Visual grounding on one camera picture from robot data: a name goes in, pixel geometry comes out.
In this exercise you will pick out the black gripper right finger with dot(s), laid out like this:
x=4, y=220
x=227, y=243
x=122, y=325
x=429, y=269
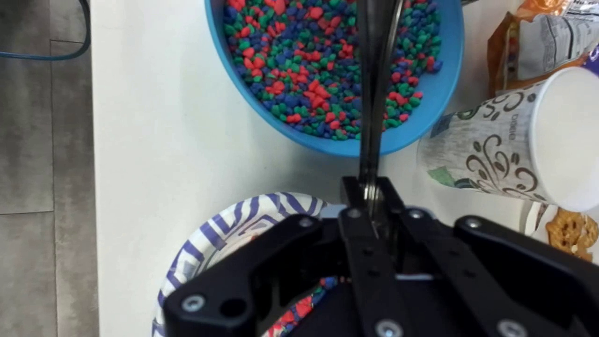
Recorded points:
x=502, y=284

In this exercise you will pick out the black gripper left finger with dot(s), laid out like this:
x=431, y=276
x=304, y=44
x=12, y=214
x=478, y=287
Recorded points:
x=302, y=278

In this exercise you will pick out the silver metal spoon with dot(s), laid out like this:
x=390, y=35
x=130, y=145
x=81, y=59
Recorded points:
x=377, y=35

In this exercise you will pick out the blue patterned paper plate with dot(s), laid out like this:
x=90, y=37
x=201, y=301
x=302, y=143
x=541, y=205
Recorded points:
x=229, y=231

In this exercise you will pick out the white plate with pretzels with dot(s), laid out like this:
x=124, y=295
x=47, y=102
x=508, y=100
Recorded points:
x=573, y=233

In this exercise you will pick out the blue bowl of coloured pebbles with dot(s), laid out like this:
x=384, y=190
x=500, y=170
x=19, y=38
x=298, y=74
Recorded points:
x=296, y=65

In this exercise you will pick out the patterned paper cup empty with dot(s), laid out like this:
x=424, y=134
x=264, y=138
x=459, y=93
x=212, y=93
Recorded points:
x=536, y=143

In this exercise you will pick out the orange snack wrapper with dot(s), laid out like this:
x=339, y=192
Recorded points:
x=538, y=40

